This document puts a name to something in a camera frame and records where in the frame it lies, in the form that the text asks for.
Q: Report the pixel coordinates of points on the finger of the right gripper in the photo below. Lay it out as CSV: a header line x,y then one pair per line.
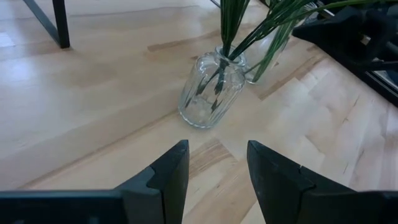
x,y
342,34

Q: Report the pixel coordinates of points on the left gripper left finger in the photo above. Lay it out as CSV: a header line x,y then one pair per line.
x,y
155,199

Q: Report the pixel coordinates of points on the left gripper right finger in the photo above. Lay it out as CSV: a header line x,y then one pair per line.
x,y
295,199

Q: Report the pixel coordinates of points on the dark red twin-bud tulip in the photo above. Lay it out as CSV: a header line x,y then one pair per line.
x,y
275,51

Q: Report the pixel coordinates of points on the blue artificial flower bunch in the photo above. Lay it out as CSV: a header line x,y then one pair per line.
x,y
267,29

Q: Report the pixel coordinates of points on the slim glass vase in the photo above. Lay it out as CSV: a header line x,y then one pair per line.
x,y
262,51

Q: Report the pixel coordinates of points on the wide ribbed glass jar vase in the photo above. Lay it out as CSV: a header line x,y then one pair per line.
x,y
202,102

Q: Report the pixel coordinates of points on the wooden shelf black metal legs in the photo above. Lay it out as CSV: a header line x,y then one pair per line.
x,y
61,25

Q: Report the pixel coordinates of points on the black metal table frame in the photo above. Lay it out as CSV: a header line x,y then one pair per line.
x,y
388,95

